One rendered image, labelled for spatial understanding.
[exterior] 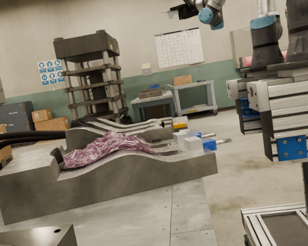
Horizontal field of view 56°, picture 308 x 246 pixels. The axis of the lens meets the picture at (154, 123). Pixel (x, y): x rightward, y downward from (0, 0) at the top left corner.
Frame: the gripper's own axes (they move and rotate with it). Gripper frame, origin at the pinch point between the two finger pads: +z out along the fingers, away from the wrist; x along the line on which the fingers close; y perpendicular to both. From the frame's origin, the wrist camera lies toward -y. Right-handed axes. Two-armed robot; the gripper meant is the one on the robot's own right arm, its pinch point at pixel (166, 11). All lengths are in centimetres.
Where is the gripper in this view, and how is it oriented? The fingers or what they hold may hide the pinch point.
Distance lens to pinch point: 187.5
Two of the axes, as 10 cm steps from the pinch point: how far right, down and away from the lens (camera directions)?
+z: -8.4, 0.7, 5.4
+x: 4.9, -3.4, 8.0
